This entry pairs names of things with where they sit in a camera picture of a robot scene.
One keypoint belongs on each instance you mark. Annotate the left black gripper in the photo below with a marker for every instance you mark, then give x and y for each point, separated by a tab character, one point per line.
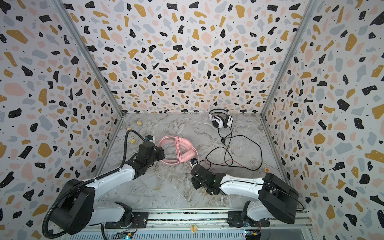
159	150

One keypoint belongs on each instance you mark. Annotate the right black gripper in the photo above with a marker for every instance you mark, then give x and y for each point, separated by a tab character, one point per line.
196	173

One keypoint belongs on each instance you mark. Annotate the pink headphones with cable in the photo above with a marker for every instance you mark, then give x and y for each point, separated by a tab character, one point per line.
184	149

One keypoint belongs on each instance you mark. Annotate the white black headphones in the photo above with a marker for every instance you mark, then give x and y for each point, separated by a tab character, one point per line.
220	118

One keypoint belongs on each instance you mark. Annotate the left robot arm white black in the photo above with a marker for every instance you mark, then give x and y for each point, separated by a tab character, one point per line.
76	206

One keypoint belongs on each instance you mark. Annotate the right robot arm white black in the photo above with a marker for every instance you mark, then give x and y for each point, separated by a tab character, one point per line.
271	196

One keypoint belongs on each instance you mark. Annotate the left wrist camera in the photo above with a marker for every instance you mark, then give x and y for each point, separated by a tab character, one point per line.
150	138

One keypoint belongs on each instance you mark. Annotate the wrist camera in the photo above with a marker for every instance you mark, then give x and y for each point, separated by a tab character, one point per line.
194	162
150	138

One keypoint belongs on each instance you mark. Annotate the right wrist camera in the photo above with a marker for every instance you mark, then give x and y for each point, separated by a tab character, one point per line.
194	162

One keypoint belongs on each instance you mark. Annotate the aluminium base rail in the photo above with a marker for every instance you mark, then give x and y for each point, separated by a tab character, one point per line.
213	224

